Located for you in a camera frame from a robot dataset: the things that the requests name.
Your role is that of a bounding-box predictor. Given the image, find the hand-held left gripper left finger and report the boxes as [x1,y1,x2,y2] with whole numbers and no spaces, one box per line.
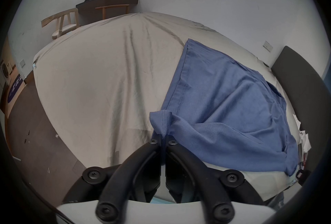
[62,135,163,223]

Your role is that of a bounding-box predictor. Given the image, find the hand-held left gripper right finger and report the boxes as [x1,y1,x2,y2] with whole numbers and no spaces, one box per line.
[165,135,265,224]

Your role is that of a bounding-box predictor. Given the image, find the blue shirt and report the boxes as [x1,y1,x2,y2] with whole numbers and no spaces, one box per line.
[149,38,299,176]

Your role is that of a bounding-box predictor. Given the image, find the dark padded headboard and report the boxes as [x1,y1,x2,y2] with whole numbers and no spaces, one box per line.
[271,46,327,138]

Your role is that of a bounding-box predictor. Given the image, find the dark blue floor mat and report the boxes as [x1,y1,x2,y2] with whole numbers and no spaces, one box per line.
[7,74,23,104]

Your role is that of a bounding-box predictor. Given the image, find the light wooden chair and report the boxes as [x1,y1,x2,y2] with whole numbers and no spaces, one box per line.
[41,8,81,40]
[95,4,130,21]

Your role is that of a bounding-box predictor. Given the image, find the washing machine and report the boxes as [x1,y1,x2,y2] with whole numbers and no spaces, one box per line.
[0,60,13,84]

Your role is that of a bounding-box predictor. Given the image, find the dark wooden desk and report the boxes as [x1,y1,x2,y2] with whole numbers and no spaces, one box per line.
[76,0,139,27]

